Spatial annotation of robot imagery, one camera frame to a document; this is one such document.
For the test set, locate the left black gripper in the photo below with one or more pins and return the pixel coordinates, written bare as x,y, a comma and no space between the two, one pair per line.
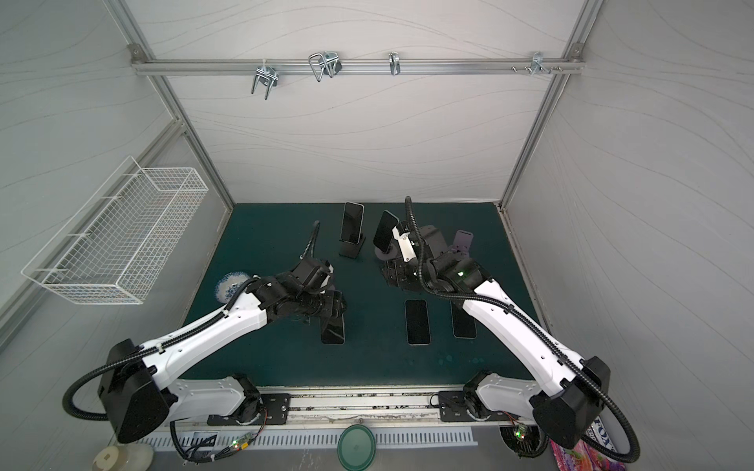
335,302

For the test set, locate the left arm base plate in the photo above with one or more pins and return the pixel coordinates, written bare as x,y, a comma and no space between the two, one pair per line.
268,409

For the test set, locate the green table mat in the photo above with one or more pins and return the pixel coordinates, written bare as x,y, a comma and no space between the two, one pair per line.
267,239

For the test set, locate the metal hook clamp right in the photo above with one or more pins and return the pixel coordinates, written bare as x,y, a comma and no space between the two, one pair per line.
537,66

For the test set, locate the metal ring clamp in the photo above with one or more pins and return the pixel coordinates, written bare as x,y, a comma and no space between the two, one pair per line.
394,64

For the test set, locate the metal hook clamp middle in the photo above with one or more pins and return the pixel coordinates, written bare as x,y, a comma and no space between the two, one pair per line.
325,64

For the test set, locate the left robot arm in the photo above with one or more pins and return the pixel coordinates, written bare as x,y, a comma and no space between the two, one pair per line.
141,388

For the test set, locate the black phone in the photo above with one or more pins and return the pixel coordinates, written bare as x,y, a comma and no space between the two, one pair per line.
384,236
351,229

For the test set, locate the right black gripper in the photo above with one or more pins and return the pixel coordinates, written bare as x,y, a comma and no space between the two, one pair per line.
393,266

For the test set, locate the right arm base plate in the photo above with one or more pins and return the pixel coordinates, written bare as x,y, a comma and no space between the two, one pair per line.
459,406

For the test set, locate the blue white ceramic dish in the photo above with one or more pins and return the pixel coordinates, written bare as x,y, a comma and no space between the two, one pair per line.
229,284

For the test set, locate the metal hook clamp left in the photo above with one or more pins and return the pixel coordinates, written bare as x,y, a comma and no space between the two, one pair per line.
265,78

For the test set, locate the cracked phone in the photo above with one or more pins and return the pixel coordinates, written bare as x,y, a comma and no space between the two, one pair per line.
417,322

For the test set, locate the aluminium crossbar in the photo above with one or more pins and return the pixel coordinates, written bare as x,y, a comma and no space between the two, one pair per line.
351,67

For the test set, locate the metal hook clamp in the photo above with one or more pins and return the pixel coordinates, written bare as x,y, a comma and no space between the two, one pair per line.
537,66
325,64
265,78

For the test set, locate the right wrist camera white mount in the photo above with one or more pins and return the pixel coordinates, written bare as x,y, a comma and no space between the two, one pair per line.
405,245

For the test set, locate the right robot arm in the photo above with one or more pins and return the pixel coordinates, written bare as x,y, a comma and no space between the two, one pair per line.
568,396

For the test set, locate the grey round stand back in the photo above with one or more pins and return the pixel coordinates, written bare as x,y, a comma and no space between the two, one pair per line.
391,253

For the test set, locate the pink candy bag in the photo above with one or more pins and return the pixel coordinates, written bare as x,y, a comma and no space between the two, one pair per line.
583,457

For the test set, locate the back left black phone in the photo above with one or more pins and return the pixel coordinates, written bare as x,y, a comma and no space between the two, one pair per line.
351,229

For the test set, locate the green-edged phone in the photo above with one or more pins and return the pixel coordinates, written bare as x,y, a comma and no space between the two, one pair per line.
464,326
332,330

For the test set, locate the green round lid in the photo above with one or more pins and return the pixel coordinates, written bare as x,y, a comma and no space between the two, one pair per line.
356,448

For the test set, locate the black stand back left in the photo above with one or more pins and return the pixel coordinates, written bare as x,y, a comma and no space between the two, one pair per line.
351,250

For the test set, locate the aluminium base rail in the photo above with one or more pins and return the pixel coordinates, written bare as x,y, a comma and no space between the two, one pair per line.
399,417

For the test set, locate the back middle black phone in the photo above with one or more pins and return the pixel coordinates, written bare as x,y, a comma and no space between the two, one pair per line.
384,236

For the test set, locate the white wire basket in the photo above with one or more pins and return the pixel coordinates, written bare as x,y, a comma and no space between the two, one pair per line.
112,250

